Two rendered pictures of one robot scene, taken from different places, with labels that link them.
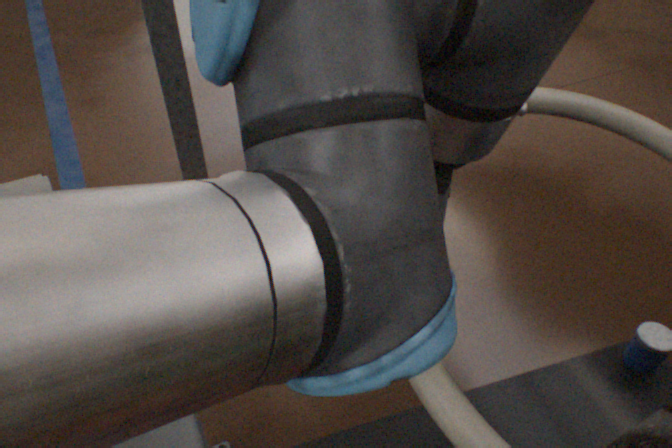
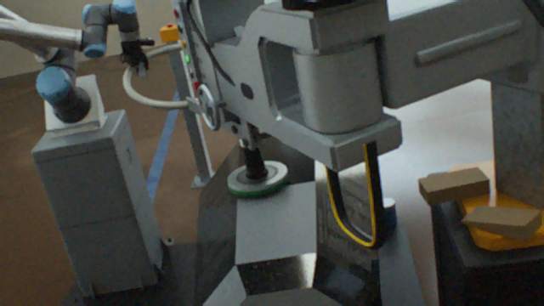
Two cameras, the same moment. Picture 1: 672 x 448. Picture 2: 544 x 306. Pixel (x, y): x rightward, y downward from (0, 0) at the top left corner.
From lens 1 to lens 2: 2.53 m
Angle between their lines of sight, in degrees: 30
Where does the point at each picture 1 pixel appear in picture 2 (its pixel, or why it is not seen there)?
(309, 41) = (89, 19)
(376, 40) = (95, 18)
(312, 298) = (79, 36)
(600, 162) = (450, 148)
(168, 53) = (179, 75)
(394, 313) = (90, 42)
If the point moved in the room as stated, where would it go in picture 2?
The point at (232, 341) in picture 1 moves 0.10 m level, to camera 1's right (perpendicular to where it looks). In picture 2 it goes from (70, 37) to (90, 35)
